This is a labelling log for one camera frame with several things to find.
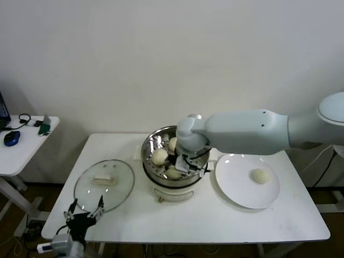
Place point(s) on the black floor power adapter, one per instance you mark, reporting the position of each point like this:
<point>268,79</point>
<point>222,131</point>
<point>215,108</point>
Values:
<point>33,228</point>

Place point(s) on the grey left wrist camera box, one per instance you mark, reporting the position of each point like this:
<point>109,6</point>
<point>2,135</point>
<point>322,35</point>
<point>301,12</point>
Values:
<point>62,242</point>

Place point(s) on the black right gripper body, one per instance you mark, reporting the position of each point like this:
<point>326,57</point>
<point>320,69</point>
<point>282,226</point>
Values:
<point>189,156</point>

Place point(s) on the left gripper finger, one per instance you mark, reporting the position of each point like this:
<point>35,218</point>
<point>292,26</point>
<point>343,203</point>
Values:
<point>99,207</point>
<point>70,211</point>

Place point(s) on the blue computer mouse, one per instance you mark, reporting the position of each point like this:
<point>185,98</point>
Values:
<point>12,138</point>

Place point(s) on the stainless steel steamer basket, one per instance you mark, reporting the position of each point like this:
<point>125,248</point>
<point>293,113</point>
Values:
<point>147,153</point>

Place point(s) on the green circuit board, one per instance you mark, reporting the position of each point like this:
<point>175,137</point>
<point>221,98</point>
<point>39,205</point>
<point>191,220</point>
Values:
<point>45,126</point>

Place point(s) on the small black device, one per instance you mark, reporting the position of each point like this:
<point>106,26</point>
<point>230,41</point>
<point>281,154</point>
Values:
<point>38,123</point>

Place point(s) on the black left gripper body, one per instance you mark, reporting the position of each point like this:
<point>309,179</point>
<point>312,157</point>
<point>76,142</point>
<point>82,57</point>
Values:
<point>79,225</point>

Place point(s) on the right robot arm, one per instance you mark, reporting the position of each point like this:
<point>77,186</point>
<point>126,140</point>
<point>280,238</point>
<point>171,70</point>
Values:
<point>242,131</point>

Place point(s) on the cream electric pot base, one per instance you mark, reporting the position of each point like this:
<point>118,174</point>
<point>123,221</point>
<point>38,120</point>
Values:
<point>172,193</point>

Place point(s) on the white floor power strip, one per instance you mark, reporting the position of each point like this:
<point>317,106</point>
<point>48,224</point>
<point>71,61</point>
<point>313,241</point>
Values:
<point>44,247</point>

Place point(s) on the black laptop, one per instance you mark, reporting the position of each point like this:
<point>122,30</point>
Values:
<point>4,110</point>

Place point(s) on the white side table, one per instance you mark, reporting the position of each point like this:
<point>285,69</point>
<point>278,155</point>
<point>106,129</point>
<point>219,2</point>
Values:
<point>24,156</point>

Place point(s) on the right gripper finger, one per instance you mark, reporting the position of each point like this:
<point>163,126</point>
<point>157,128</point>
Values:
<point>197,165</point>
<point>182,164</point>

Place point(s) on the white steamed baozi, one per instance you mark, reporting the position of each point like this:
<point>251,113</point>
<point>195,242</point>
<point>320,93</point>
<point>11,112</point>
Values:
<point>172,143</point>
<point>173,174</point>
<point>160,157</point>
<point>260,176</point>

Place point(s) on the white round plate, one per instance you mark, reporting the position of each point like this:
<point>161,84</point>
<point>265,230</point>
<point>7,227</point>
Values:
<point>236,182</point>

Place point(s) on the white table leg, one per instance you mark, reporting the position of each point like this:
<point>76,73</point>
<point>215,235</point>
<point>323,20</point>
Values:
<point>101,250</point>

